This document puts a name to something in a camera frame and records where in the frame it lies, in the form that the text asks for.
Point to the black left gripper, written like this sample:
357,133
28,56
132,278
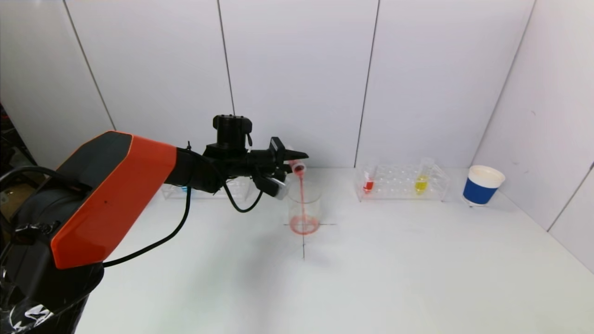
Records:
277,149

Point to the test tube with orange pigment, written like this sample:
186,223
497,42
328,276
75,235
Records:
298,168

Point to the clear glass beaker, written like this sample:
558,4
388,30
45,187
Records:
304,208

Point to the clear acrylic test tube rack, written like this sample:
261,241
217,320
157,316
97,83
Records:
394,185
239,190

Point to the test tube with red pigment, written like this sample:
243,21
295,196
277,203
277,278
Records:
368,185

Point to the test tube with yellow pigment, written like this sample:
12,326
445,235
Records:
421,184

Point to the white paper cup blue sleeve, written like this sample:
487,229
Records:
479,191

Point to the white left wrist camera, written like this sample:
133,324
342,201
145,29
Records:
279,190

